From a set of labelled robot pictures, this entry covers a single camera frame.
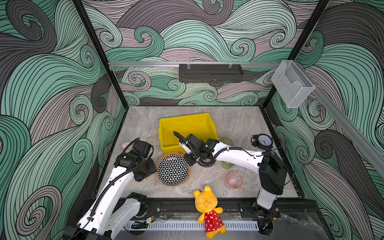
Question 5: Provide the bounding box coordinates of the pink plastic cup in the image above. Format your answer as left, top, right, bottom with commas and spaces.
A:
226, 172, 243, 189

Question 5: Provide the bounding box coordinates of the green plastic cup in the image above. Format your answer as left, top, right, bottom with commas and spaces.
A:
221, 161, 235, 170

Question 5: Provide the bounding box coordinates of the amber plastic cup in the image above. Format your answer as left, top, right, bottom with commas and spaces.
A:
220, 138, 233, 147

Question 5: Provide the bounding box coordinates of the purple striped bowl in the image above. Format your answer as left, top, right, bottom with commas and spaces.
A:
197, 159, 216, 168

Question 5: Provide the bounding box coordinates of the yellow plush bear red dress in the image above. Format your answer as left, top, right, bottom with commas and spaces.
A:
194, 186, 227, 239

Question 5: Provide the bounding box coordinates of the clear acrylic wall holder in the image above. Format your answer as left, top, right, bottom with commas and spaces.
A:
271, 60, 315, 109

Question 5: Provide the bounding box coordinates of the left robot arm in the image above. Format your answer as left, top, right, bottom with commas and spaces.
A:
63, 138, 157, 240

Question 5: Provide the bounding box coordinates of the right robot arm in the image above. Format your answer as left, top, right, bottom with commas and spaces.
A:
173, 131, 288, 210

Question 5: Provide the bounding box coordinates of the black alarm clock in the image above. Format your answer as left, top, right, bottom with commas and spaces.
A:
251, 134, 273, 150

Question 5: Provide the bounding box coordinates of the yellow plastic bin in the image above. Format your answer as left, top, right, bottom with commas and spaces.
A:
159, 113, 219, 154

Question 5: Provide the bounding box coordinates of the pink soap bar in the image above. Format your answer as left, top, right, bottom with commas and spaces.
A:
122, 142, 130, 149

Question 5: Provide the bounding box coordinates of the white slotted cable duct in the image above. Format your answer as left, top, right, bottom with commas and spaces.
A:
123, 220, 259, 232

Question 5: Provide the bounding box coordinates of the geometric patterned plate orange rim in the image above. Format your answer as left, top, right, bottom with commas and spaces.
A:
156, 152, 191, 187

